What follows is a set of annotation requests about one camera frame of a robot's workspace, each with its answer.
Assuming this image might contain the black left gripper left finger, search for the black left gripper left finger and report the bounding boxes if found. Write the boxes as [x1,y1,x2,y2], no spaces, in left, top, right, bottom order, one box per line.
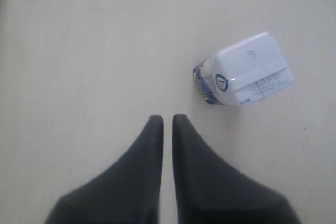
[46,115,164,223]

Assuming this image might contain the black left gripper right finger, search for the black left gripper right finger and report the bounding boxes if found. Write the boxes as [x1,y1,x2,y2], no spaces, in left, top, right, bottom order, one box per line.
[172,114,301,223]

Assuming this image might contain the white blue milk carton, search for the white blue milk carton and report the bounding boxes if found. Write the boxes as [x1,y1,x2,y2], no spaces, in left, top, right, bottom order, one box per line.
[193,32,293,107]

